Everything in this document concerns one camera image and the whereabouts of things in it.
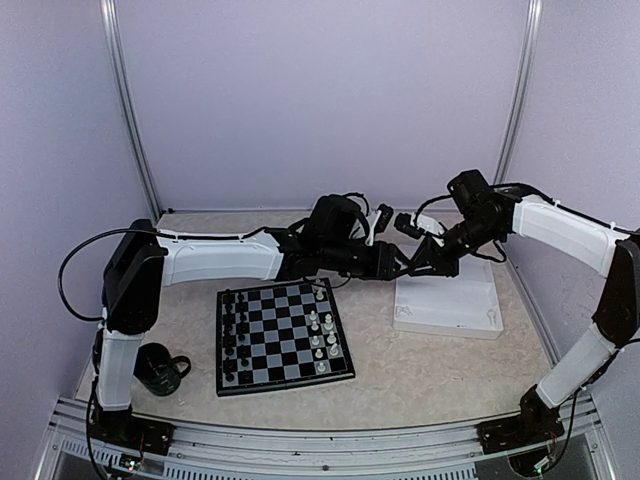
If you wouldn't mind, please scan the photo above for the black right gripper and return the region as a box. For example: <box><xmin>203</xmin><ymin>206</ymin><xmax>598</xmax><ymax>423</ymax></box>
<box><xmin>412</xmin><ymin>213</ymin><xmax>503</xmax><ymax>277</ymax></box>

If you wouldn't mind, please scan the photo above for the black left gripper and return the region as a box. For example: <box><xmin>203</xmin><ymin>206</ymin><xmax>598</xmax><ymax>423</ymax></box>
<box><xmin>323</xmin><ymin>240</ymin><xmax>416</xmax><ymax>281</ymax></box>

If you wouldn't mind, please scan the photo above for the white plastic tray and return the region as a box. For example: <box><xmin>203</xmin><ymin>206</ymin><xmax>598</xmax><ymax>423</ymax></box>
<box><xmin>392</xmin><ymin>256</ymin><xmax>504</xmax><ymax>340</ymax></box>

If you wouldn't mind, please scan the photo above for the black and grey chessboard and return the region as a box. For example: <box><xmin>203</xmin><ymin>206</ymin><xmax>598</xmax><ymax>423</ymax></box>
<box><xmin>215</xmin><ymin>278</ymin><xmax>356</xmax><ymax>397</ymax></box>

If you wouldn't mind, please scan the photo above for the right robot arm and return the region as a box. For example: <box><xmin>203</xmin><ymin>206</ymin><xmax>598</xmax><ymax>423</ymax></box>
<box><xmin>395</xmin><ymin>170</ymin><xmax>639</xmax><ymax>444</ymax></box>

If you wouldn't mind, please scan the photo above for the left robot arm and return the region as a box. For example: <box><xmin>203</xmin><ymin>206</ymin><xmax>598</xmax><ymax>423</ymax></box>
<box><xmin>96</xmin><ymin>194</ymin><xmax>393</xmax><ymax>445</ymax></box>

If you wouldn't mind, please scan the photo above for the black mug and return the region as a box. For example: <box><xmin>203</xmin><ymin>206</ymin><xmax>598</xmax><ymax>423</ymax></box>
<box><xmin>134</xmin><ymin>343</ymin><xmax>192</xmax><ymax>397</ymax></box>

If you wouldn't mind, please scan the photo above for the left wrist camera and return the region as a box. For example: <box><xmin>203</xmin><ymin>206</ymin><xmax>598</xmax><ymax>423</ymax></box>
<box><xmin>351</xmin><ymin>204</ymin><xmax>394</xmax><ymax>247</ymax></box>

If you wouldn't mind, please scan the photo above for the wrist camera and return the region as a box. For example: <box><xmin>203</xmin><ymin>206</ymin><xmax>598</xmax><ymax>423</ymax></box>
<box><xmin>394</xmin><ymin>213</ymin><xmax>446</xmax><ymax>246</ymax></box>
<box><xmin>351</xmin><ymin>204</ymin><xmax>394</xmax><ymax>247</ymax></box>

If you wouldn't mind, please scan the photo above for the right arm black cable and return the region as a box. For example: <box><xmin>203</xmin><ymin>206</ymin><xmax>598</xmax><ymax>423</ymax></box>
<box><xmin>412</xmin><ymin>193</ymin><xmax>456</xmax><ymax>226</ymax></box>

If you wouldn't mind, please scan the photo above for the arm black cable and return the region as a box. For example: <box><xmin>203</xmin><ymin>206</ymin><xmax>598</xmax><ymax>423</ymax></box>
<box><xmin>57</xmin><ymin>190</ymin><xmax>371</xmax><ymax>324</ymax></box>
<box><xmin>412</xmin><ymin>193</ymin><xmax>456</xmax><ymax>226</ymax></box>

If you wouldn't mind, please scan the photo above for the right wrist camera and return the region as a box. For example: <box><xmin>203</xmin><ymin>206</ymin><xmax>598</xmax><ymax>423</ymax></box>
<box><xmin>394</xmin><ymin>213</ymin><xmax>446</xmax><ymax>246</ymax></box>

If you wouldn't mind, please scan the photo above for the right aluminium frame post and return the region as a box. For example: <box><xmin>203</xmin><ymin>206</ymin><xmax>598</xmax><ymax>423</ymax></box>
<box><xmin>493</xmin><ymin>0</ymin><xmax>543</xmax><ymax>184</ymax></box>

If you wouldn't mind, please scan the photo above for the aluminium frame post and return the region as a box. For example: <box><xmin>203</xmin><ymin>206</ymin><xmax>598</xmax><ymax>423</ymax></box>
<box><xmin>100</xmin><ymin>0</ymin><xmax>163</xmax><ymax>221</ymax></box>
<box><xmin>493</xmin><ymin>0</ymin><xmax>543</xmax><ymax>184</ymax></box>

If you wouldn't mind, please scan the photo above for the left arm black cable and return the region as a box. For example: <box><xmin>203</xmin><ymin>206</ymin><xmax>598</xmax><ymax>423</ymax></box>
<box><xmin>57</xmin><ymin>190</ymin><xmax>371</xmax><ymax>324</ymax></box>

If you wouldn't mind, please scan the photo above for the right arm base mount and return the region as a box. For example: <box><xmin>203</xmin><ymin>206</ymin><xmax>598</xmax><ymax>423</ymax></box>
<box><xmin>477</xmin><ymin>415</ymin><xmax>565</xmax><ymax>455</ymax></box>

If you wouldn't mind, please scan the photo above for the aluminium front rail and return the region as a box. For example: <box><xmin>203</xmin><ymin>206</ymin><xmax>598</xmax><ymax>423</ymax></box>
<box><xmin>27</xmin><ymin>395</ymin><xmax>622</xmax><ymax>479</ymax></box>

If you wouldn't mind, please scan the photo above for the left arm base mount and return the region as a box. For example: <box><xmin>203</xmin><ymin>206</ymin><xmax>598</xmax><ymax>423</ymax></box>
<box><xmin>89</xmin><ymin>409</ymin><xmax>175</xmax><ymax>456</ymax></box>

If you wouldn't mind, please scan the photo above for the left aluminium frame post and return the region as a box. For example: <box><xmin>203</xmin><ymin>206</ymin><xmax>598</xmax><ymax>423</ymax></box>
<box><xmin>100</xmin><ymin>0</ymin><xmax>163</xmax><ymax>221</ymax></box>

